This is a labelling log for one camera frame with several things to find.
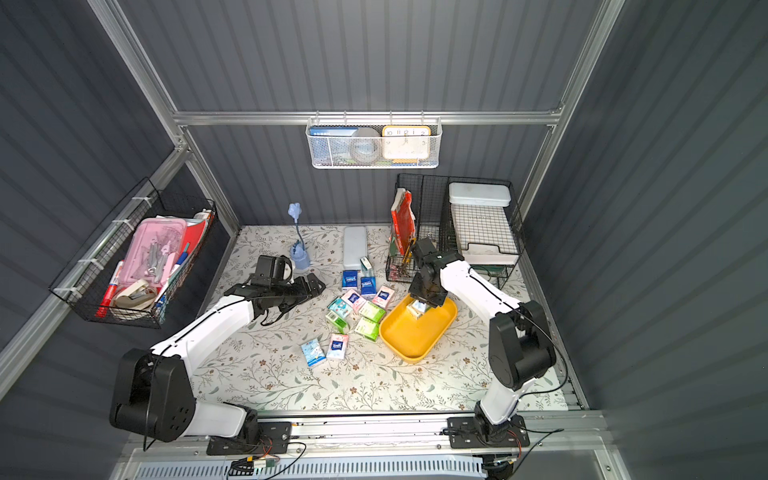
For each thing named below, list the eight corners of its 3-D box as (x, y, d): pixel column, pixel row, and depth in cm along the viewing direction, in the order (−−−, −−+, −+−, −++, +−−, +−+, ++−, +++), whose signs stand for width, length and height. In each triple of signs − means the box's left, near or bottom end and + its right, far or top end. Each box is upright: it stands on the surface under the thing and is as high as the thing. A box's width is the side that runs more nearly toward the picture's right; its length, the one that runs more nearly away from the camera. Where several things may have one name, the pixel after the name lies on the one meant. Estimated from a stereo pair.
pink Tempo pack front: (327, 358, 88) (326, 355, 86) (330, 337, 92) (329, 334, 90) (346, 358, 88) (345, 355, 86) (348, 337, 92) (347, 334, 90)
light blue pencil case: (339, 269, 109) (339, 265, 107) (345, 230, 121) (344, 226, 119) (366, 269, 109) (366, 265, 107) (369, 230, 121) (368, 226, 119)
